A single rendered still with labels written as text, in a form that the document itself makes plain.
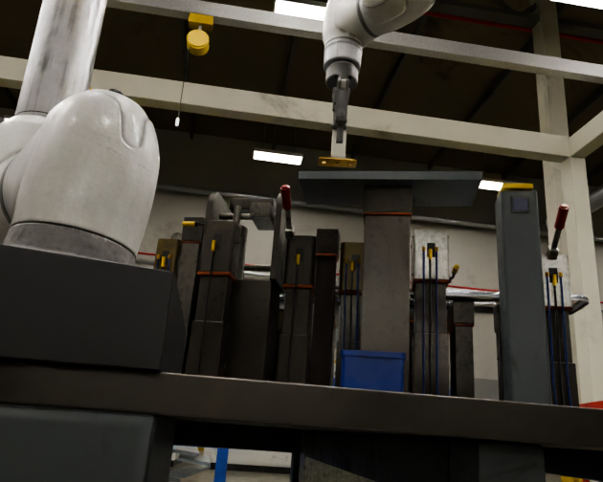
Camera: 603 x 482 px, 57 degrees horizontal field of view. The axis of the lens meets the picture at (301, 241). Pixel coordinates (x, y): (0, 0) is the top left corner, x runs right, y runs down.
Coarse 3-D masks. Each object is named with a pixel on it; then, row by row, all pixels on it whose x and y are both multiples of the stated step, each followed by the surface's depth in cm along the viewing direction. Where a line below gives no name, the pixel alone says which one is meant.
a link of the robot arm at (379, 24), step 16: (368, 0) 120; (384, 0) 118; (400, 0) 118; (416, 0) 118; (432, 0) 119; (368, 16) 124; (384, 16) 122; (400, 16) 122; (416, 16) 122; (384, 32) 127
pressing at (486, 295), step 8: (336, 288) 138; (280, 296) 153; (448, 296) 140; (456, 296) 139; (464, 296) 139; (472, 296) 138; (480, 296) 138; (488, 296) 133; (496, 296) 132; (576, 296) 130; (584, 296) 130; (280, 304) 158; (448, 304) 148; (480, 304) 145; (488, 304) 145; (496, 304) 144; (576, 304) 137; (584, 304) 135; (480, 312) 150; (488, 312) 150
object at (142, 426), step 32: (0, 416) 50; (32, 416) 50; (64, 416) 50; (96, 416) 51; (128, 416) 51; (160, 416) 60; (0, 448) 49; (32, 448) 49; (64, 448) 50; (96, 448) 50; (128, 448) 50; (160, 448) 59; (0, 480) 48; (32, 480) 48; (64, 480) 49; (96, 480) 49; (128, 480) 50; (160, 480) 64
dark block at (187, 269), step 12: (192, 228) 132; (192, 240) 131; (192, 252) 130; (180, 264) 130; (192, 264) 129; (180, 276) 128; (192, 276) 128; (180, 288) 128; (192, 288) 127; (180, 300) 127; (192, 300) 127; (192, 312) 127
